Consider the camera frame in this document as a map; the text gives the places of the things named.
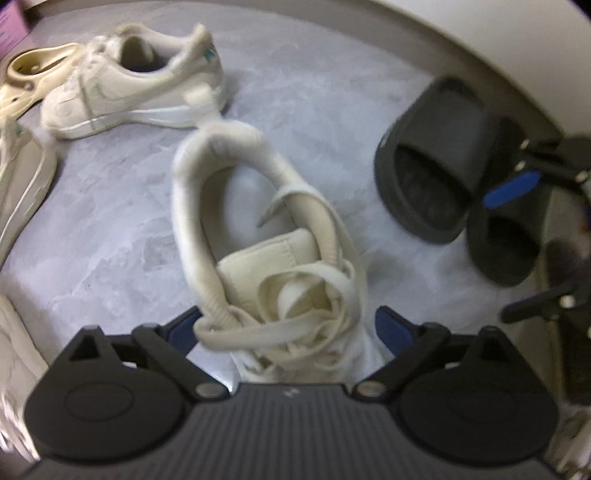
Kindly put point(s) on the white fabric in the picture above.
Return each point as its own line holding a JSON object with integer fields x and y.
{"x": 18, "y": 364}

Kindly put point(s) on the cream clog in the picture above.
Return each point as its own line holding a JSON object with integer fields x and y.
{"x": 41, "y": 62}

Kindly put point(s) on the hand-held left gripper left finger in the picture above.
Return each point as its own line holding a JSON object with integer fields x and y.
{"x": 181, "y": 330}

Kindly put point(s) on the white sneaker with teal logo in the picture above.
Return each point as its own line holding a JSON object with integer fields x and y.
{"x": 115, "y": 92}

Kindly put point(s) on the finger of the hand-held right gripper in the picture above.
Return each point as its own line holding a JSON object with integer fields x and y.
{"x": 535, "y": 305}
{"x": 512, "y": 190}

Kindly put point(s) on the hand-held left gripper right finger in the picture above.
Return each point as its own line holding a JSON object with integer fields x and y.
{"x": 392, "y": 330}

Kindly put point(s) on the white lace-up sneaker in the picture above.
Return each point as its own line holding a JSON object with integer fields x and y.
{"x": 258, "y": 258}

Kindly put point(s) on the black slide sandal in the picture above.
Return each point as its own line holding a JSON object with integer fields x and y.
{"x": 443, "y": 138}
{"x": 503, "y": 244}

